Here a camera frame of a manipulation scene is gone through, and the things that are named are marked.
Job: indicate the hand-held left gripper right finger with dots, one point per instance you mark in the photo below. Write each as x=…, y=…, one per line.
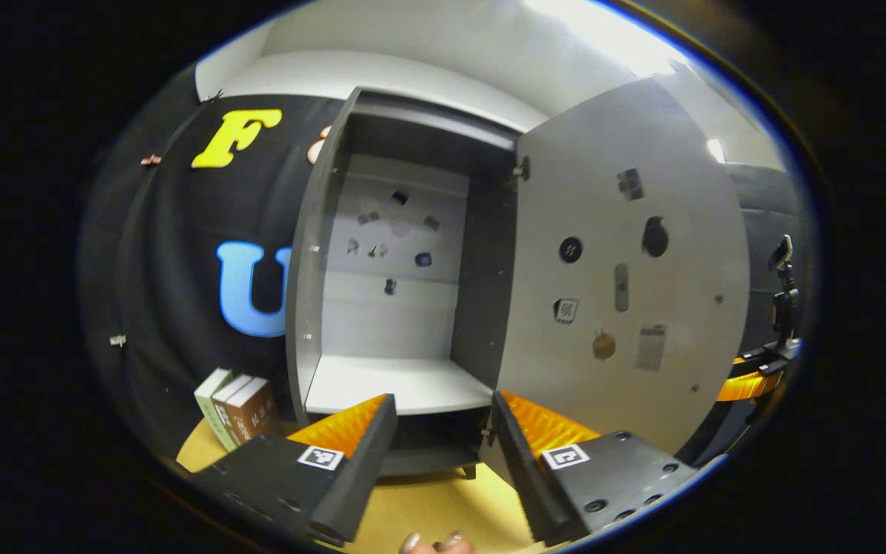
x=524, y=477

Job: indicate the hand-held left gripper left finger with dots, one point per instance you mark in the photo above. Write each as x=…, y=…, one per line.
x=354, y=477

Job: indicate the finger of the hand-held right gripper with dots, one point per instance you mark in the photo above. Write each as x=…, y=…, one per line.
x=751, y=385

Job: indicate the dark grey cabinet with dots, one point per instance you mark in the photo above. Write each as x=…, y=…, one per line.
x=397, y=385

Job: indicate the beige cabinet door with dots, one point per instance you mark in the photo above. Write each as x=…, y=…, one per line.
x=643, y=231

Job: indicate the brown book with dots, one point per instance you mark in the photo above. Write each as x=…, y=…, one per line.
x=229, y=412
x=254, y=412

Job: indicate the green book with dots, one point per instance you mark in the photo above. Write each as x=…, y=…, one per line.
x=212, y=408

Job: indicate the small ceiling light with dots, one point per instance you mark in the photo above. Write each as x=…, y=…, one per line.
x=717, y=151

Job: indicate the black backdrop cloth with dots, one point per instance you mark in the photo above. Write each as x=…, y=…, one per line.
x=166, y=269

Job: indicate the long ceiling light strip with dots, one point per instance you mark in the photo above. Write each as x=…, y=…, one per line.
x=604, y=31

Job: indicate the black articulated camera stand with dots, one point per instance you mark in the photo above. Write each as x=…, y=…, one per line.
x=784, y=304

